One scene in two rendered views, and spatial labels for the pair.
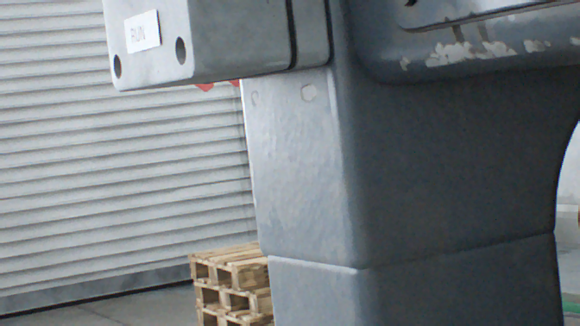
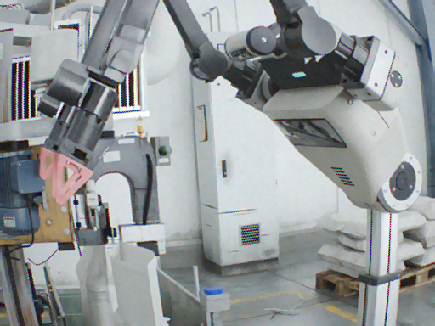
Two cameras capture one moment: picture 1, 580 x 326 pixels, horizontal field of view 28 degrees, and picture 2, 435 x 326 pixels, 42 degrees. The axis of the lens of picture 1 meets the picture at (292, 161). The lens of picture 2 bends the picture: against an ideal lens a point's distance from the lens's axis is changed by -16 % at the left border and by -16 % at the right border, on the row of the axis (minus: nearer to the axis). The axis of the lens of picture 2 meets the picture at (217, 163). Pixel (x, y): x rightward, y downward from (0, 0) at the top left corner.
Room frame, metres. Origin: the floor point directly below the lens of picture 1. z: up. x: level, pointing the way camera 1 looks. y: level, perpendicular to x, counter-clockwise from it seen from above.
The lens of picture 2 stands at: (2.39, 0.48, 1.37)
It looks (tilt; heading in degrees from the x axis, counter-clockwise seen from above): 4 degrees down; 188
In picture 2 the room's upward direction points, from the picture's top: 4 degrees counter-clockwise
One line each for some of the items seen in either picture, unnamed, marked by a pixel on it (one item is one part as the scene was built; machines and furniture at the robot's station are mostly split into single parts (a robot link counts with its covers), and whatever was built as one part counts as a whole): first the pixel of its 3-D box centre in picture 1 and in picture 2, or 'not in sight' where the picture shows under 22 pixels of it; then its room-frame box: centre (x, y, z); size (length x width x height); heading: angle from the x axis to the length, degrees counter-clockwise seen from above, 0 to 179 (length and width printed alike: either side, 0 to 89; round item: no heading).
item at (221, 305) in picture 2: not in sight; (214, 300); (0.44, 0.17, 0.81); 0.08 x 0.08 x 0.06; 27
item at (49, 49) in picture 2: not in sight; (53, 56); (0.67, -0.24, 1.61); 0.17 x 0.17 x 0.17
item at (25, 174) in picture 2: not in sight; (27, 180); (0.81, -0.29, 1.25); 0.10 x 0.08 x 0.12; 142
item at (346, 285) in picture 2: not in sight; (396, 271); (-2.51, 1.22, 0.07); 1.20 x 0.82 x 0.14; 119
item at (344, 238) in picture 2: not in sight; (368, 236); (-2.35, 0.92, 0.44); 0.66 x 0.42 x 0.14; 21
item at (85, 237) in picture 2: not in sight; (87, 236); (0.50, -0.21, 1.04); 0.08 x 0.06 x 0.05; 117
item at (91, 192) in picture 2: not in sight; (93, 205); (0.54, -0.16, 1.14); 0.05 x 0.04 x 0.16; 117
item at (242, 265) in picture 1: (312, 253); not in sight; (6.43, -0.05, 0.36); 1.20 x 0.82 x 0.14; 112
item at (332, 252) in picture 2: not in sight; (359, 247); (-2.54, 0.87, 0.32); 0.67 x 0.42 x 0.14; 120
